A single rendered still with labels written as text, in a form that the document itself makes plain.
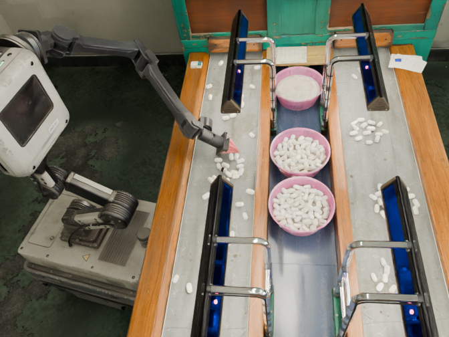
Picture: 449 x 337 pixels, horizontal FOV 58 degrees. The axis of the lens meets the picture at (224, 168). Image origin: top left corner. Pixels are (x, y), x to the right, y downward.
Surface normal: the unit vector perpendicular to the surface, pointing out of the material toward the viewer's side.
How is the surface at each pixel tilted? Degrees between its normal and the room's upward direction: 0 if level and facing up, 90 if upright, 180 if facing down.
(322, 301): 0
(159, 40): 90
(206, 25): 90
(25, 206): 0
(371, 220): 0
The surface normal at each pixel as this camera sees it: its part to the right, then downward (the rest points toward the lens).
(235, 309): -0.11, -0.60
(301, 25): -0.09, 0.80
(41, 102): 0.95, 0.16
